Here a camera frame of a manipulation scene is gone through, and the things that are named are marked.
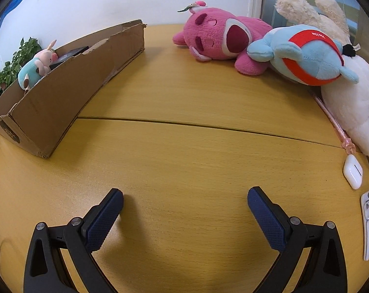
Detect green potted plant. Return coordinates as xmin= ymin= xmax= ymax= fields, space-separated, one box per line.
xmin=0 ymin=37 xmax=42 ymax=94

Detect pink transparent pen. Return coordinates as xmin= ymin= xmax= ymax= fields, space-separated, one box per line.
xmin=314 ymin=94 xmax=356 ymax=156

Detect pink bear plush toy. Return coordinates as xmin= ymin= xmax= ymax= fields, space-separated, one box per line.
xmin=173 ymin=0 xmax=273 ymax=76

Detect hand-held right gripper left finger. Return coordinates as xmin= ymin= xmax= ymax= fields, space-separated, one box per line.
xmin=24 ymin=188 xmax=124 ymax=293

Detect black flat case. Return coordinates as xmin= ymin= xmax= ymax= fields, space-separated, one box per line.
xmin=49 ymin=46 xmax=90 ymax=71

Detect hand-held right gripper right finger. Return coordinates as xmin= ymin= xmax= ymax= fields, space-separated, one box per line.
xmin=247 ymin=186 xmax=348 ymax=293

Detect white earbuds case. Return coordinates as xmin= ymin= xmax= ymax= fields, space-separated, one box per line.
xmin=343 ymin=155 xmax=363 ymax=190

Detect teal and pink pig plush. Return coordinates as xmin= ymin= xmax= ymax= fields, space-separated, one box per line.
xmin=18 ymin=40 xmax=58 ymax=90

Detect white plush toy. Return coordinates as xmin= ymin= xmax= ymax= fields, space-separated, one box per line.
xmin=320 ymin=53 xmax=369 ymax=162

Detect wooden desktop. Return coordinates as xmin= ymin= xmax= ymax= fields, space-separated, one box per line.
xmin=0 ymin=23 xmax=369 ymax=293

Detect cream fluffy plush toy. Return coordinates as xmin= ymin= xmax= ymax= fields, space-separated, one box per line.
xmin=274 ymin=0 xmax=353 ymax=45

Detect blue plush toy red band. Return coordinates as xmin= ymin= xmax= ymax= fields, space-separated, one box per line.
xmin=246 ymin=24 xmax=360 ymax=86

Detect brown cardboard box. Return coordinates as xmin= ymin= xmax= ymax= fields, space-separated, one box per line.
xmin=0 ymin=19 xmax=147 ymax=158

